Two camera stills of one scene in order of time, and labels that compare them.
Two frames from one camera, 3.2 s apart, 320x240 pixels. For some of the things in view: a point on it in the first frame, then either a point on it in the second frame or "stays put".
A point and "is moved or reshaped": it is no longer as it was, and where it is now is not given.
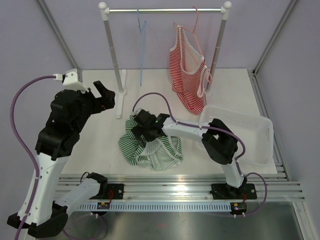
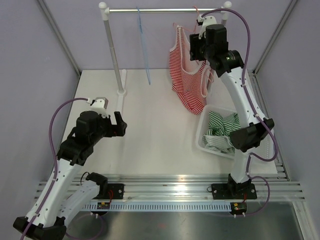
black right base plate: [222, 191] stays put
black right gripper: [138, 130] → [195, 43]
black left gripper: [105, 101] → [114, 130]
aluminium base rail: [164, 187] stays put
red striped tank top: [187, 69] stays put
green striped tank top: [162, 154] is moved or reshaped
